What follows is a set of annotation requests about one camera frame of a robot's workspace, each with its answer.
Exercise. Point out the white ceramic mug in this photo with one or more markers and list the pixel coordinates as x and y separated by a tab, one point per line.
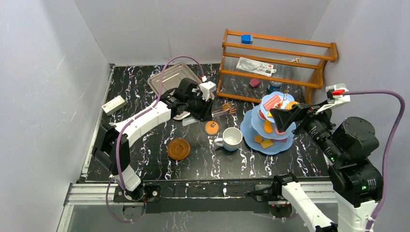
230	140

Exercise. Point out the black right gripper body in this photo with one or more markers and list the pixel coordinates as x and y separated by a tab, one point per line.
319	129

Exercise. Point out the magenta cake wedge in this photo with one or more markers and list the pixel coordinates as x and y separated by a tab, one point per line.
280	140

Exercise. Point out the maroon heart-shaped object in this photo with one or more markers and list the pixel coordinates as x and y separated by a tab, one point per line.
254	82

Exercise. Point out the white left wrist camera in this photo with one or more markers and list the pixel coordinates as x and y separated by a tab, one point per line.
207	88

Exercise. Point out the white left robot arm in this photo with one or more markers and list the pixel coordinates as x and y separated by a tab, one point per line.
113	142

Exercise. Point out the small white cardboard box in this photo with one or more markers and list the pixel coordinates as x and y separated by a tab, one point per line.
113	105

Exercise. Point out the steel serving tray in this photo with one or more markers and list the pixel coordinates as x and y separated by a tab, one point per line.
171	78

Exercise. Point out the blue lidded jar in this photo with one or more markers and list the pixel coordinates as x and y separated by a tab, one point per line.
274	86

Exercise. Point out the packaged ruler protractor set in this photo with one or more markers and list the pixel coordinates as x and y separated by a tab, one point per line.
255	67

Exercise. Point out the blue three-tier cake stand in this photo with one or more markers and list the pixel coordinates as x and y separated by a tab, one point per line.
252	125

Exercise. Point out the small orange round cookie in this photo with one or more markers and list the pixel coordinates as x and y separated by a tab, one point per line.
225	106

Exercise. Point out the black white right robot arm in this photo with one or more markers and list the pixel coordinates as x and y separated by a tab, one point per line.
357	183

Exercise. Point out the pink round macaron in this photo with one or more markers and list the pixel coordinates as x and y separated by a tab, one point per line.
278	132

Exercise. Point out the brown wooden round coaster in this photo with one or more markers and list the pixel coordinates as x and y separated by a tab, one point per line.
178	149

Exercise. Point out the wooden two-tier shelf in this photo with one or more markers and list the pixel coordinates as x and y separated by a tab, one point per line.
298	62

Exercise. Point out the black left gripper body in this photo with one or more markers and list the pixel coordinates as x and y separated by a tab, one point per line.
201	107

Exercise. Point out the pink layered cake slice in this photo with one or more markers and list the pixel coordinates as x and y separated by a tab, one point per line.
269	102

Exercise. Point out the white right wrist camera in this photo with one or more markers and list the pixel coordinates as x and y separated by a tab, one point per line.
335	97

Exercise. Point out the red sprinkled donut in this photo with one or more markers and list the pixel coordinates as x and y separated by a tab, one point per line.
261	116

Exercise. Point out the steel food tongs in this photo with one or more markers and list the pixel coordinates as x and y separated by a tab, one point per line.
215	113

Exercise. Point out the blue block on shelf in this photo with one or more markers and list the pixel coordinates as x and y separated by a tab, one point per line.
247	39

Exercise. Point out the orange black round coaster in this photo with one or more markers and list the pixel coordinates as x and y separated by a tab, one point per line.
211	128

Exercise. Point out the orange oval pastry piece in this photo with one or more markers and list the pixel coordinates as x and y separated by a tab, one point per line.
268	128

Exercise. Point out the brown chocolate chip cookie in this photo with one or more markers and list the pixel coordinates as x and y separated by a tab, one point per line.
291	104

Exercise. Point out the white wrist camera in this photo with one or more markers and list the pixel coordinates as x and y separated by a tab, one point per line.
207	88
335	97

